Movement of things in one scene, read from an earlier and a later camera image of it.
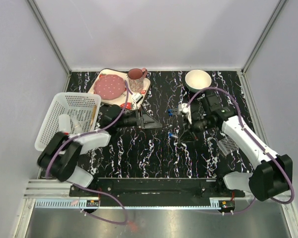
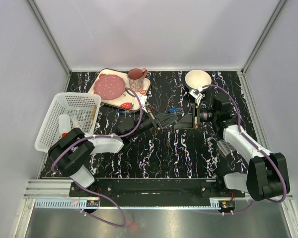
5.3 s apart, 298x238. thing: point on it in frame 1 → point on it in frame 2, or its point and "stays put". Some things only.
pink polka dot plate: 109,87 stays put
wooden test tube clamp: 94,115 stays put
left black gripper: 144,120 → 162,120
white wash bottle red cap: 64,125 stays put
